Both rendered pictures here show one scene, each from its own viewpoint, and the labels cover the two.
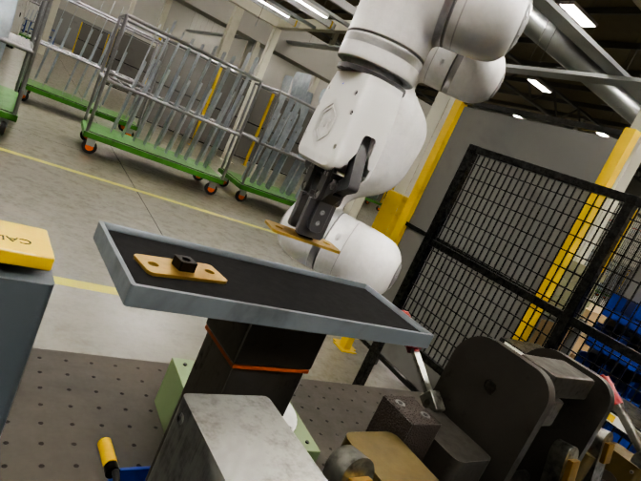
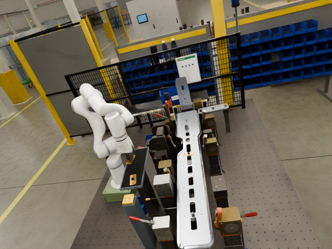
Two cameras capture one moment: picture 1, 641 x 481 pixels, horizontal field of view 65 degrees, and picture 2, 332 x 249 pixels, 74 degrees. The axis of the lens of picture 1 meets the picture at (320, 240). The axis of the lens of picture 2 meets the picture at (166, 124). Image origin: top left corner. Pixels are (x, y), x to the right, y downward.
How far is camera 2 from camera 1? 1.08 m
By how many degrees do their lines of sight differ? 42
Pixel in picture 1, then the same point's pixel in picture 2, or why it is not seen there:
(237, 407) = (156, 179)
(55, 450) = (116, 222)
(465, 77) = not seen: hidden behind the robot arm
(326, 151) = (128, 150)
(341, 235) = (110, 145)
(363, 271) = not seen: hidden behind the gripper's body
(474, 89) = not seen: hidden behind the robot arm
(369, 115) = (130, 143)
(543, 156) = (64, 44)
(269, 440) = (162, 177)
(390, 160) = (103, 127)
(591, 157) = (79, 35)
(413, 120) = (98, 117)
